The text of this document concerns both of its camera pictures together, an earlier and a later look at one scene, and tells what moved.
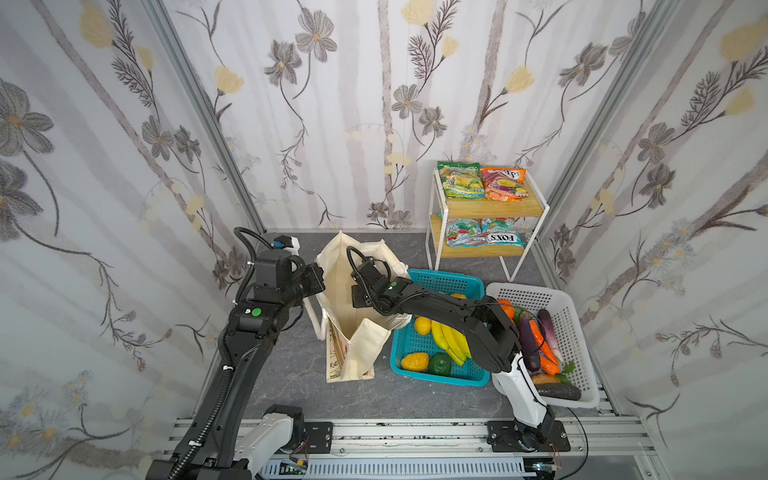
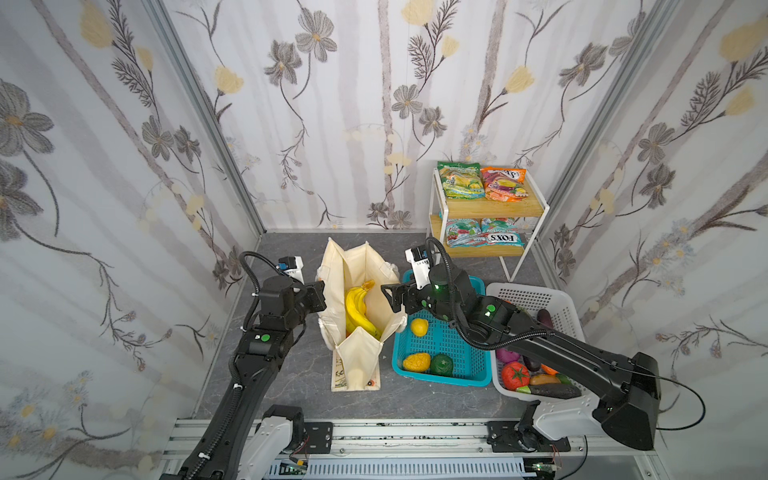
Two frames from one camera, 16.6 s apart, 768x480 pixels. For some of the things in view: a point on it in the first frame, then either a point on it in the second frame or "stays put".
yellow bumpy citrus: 415,361 stays put
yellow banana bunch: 452,340 to 356,313
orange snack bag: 504,184 stays put
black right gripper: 360,288 to 405,297
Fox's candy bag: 498,231 stays put
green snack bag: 461,180 stays put
